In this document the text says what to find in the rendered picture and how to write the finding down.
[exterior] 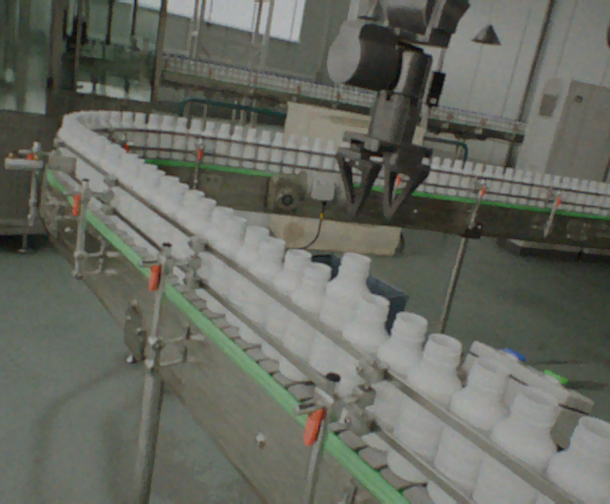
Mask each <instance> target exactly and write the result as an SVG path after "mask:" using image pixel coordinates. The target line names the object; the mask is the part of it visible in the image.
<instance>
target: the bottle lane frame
mask: <svg viewBox="0 0 610 504"><path fill-rule="evenodd" d="M64 191H68V190H67V189H65V188H64V186H62V185H61V184H59V183H58V182H57V181H53V192H54V193H55V197H56V198H57V199H58V200H59V214H60V215H61V217H62V219H58V230H57V238H55V237H54V235H53V234H52V233H51V232H50V241H51V242H52V243H53V244H54V246H55V247H56V248H57V249H58V251H59V252H60V253H61V254H62V256H63V257H64V258H65V259H66V261H67V262H68V263H69V264H70V265H71V267H72V268H73V269H74V268H75V260H76V259H75V258H74V256H73V254H74V252H75V251H76V247H77V235H78V222H79V213H78V215H73V207H74V200H73V197H71V196H64V195H63V192H64ZM102 240H104V241H105V253H104V255H103V254H102V255H100V256H98V257H87V259H86V261H84V267H83V271H84V272H89V271H97V270H99V261H100V258H102V259H103V260H104V264H103V272H100V273H98V274H94V275H85V278H84V279H83V282H84V283H85V284H86V285H87V287H88V288H89V289H90V290H91V291H92V293H93V294H94V295H95V296H96V298H97V299H98V300H99V301H100V303H101V304H102V305H103V306H104V308H105V309H106V310H107V311H108V312H109V314H110V315H111V316H112V317H113V319H114V320H115V321H116V322H117V324H118V325H119V326H120V327H121V329H122V330H123V331H124V325H125V321H124V318H125V316H126V310H127V308H128V307H129V306H132V307H133V308H134V309H135V310H136V311H137V312H138V313H139V314H140V315H141V316H142V318H143V319H144V322H145V328H146V333H145V342H144V350H143V356H144V357H145V358H146V359H147V358H148V357H149V349H150V346H149V345H148V344H147V339H148V337H149V336H150V335H151V332H152V324H153V315H154V307H155V299H156V291H157V288H156V291H150V289H149V284H150V274H151V271H150V267H148V268H139V267H138V261H140V260H144V258H141V257H140V256H139V255H138V254H137V253H138V252H135V251H134V250H133V249H131V247H130V246H128V245H127V244H126V243H125V241H123V240H122V239H120V238H119V236H117V235H116V234H115V233H114V232H113V231H112V230H111V229H109V228H108V226H106V225H105V224H104V223H103V221H101V220H100V219H98V217H97V216H95V215H94V214H93V212H91V211H90V210H89V209H88V208H87V217H86V229H85V241H84V252H85V253H86V254H92V253H99V252H100V250H101V246H100V243H101V241H102ZM183 294H184V293H180V292H179V291H178V290H177V289H175V286H173V285H171V284H170V283H169V282H168V281H167V289H166V297H165V305H164V313H163V321H162V329H161V337H162V338H163V340H167V339H176V338H179V337H182V325H183V322H184V321H186V322H187V323H188V324H189V333H188V340H185V339H184V340H182V341H180V342H178V343H170V344H165V347H164V349H163V350H161V357H160V362H161V363H163V362H170V361H175V360H178V359H179V348H180V344H181V343H182V344H183V345H184V346H185V347H186V354H185V361H184V363H182V362H180V363H178V364H176V365H172V366H165V367H162V370H161V372H160V373H158V374H159V376H160V377H161V378H162V379H163V380H164V382H165V383H166V384H167V385H168V387H169V388H170V389H171V390H172V392H173V393H174V394H175V395H176V397H177V398H178V399H179V400H180V401H181V403H182V404H183V405H184V406H185V408H186V409H187V410H188V411H189V413H190V414H191V415H192V416H193V418H194V419H195V420H196V421H197V423H198V424H199V425H200V426H201V427H202V429H203V430H204V431H205V432H206V434H207V435H208V436H209V437H210V439H211V440H212V441H213V442H214V444H215V445H216V446H217V447H218V448H219V450H220V451H221V452H222V453H223V455H224V456H225V457H226V458H227V460H228V461H229V462H230V463H231V465H232V466H233V467H234V468H235V469H236V471H237V472H238V473H239V474H240V476H241V477H242V478H243V479H244V481H245V482H246V483H247V484H248V486H249V487H250V488H251V489H252V490H253V492H254V493H255V494H256V495H257V497H258V498H259V499H260V500H261V502H262V503H263V504H297V503H298V502H299V501H300V496H301V492H302V487H303V482H304V478H305V473H306V468H307V464H308V459H309V454H310V450H311V445H310V446H306V445H305V444H304V433H305V427H306V421H307V414H305V415H301V416H295V415H294V414H293V411H292V409H293V406H294V405H297V404H302V403H304V402H305V401H307V400H305V401H299V400H297V399H296V398H295V397H294V396H293V395H292V394H291V393H290V392H289V391H288V387H284V386H282V385H281V384H280V383H279V382H278V381H277V380H275V379H274V378H273V375H274V374H276V373H273V374H270V373H268V372H267V371H266V370H264V369H263V368H262V367H261V366H260V365H259V363H260V362H261V361H255V360H253V359H252V358H251V357H250V356H249V355H248V354H247V353H246V352H247V350H243V349H241V348H240V347H239V346H238V345H237V344H236V343H235V342H234V340H235V339H230V338H229V337H228V336H227V335H226V334H225V333H224V332H223V329H220V328H218V327H217V326H216V325H215V324H214V323H213V322H212V320H213V319H208V318H207V317H206V316H205V315H204V314H203V313H202V310H199V309H197V308H196V307H195V306H194V305H193V304H192V302H191V301H189V300H188V299H186V298H185V297H184V296H183ZM341 432H344V431H341ZM341 432H333V431H332V430H329V434H328V439H327V443H326V448H325V452H324V457H323V461H322V466H321V470H320V475H319V479H318V484H317V488H316V493H315V497H314V502H313V504H336V503H338V502H341V500H340V495H341V491H342V486H343V482H344V479H345V478H347V479H348V480H349V481H350V482H351V483H352V484H353V485H354V486H355V487H356V488H355V492H354V496H353V501H352V504H412V503H411V502H410V501H409V500H407V499H406V498H405V497H404V496H403V493H404V491H405V490H407V489H408V488H404V489H395V488H394V487H393V486H392V485H391V484H390V483H389V482H388V481H387V480H385V479H384V478H383V477H382V476H381V475H380V471H381V470H382V469H384V468H386V467H384V468H378V469H374V468H372V467H371V466H370V465H369V464H368V463H367V462H366V461H365V460H363V459H362V458H361V457H360V456H359V451H361V450H362V449H357V450H353V449H351V448H350V447H349V446H348V445H347V444H346V443H345V442H344V441H343V440H341V439H340V438H339V433H341Z"/></svg>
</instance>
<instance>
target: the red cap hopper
mask: <svg viewBox="0 0 610 504"><path fill-rule="evenodd" d="M250 1H254V2H258V6H257V13H256V20H255V26H254V33H253V40H252V42H247V41H242V40H238V39H233V38H228V37H223V36H218V35H213V34H208V33H203V27H204V20H205V12H206V4H207V0H201V4H200V0H194V9H193V17H192V25H191V33H190V42H189V50H188V63H190V62H191V59H193V53H194V59H195V61H194V63H195V64H198V60H199V59H200V51H201V49H202V50H203V51H204V53H205V54H206V56H207V57H208V59H209V58H210V57H211V55H210V54H209V52H208V51H207V50H206V48H205V47H204V45H203V44H202V40H203V41H204V42H205V44H206V45H207V47H208V48H209V50H210V51H211V52H212V54H213V55H214V57H215V58H216V60H218V59H219V58H220V57H219V56H218V54H217V53H216V52H215V50H214V49H213V47H212V46H211V44H210V43H209V41H208V40H207V39H211V40H216V41H221V42H226V43H231V44H236V45H241V46H246V47H249V48H247V49H246V50H245V51H243V52H242V53H241V54H239V55H238V56H237V57H235V58H234V59H233V60H231V61H232V62H233V63H235V62H236V61H237V60H239V59H240V58H241V57H243V56H244V55H245V54H247V53H248V52H249V51H251V53H250V56H249V57H247V58H246V59H245V60H243V61H242V62H241V63H242V64H243V65H245V64H246V63H247V62H249V66H248V69H249V70H250V72H249V73H250V74H252V73H253V70H254V63H255V57H256V56H257V55H258V54H259V53H261V58H260V64H259V71H258V73H259V72H262V77H263V76H264V70H265V64H266V58H267V51H268V45H269V38H270V32H271V26H272V19H273V13H274V7H275V0H250ZM265 2H269V6H268V12H267V19H266V25H265V32H264V38H263V45H262V44H257V43H258V37H259V30H260V24H261V17H262V10H263V4H264V3H265ZM199 5H200V12H199ZM198 13H199V20H198ZM197 21H198V28H197ZM196 29H197V32H196ZM195 40H196V44H195ZM194 45H195V52H194ZM257 48H258V50H257ZM256 50H257V51H256ZM188 93H189V97H195V92H193V91H192V88H190V92H189V88H184V91H183V99H185V98H187V97H188ZM183 99H182V100H183ZM193 106H194V102H188V108H187V104H186V105H185V106H184V112H183V118H186V119H187V123H186V124H187V125H186V128H187V130H189V129H190V128H191V122H192V114H193ZM186 110H187V116H186ZM257 115H258V113H256V112H252V116H251V123H250V128H251V129H255V128H256V121H257ZM246 116H247V111H244V110H242V113H241V120H240V127H243V128H244V129H245V123H246Z"/></svg>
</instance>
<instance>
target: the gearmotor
mask: <svg viewBox="0 0 610 504"><path fill-rule="evenodd" d="M300 200H301V201H303V200H305V201H312V202H321V203H322V204H321V205H323V207H322V212H321V215H320V223H319V228H318V233H317V235H316V237H315V239H314V240H313V241H312V242H311V243H310V244H309V245H307V246H305V247H302V248H297V250H302V249H305V248H307V247H309V246H311V245H312V244H313V243H314V242H315V241H316V240H317V238H318V236H319V233H320V229H321V223H322V219H323V215H324V207H325V206H326V205H327V203H329V204H339V205H345V204H346V196H345V189H344V185H343V182H342V178H341V175H339V174H333V173H328V172H320V171H310V170H302V171H300V172H299V173H298V175H297V177H295V176H287V175H279V174H275V175H271V177H270V183H269V189H268V195H267V201H266V212H267V213H268V214H272V213H282V214H292V215H298V210H299V204H300Z"/></svg>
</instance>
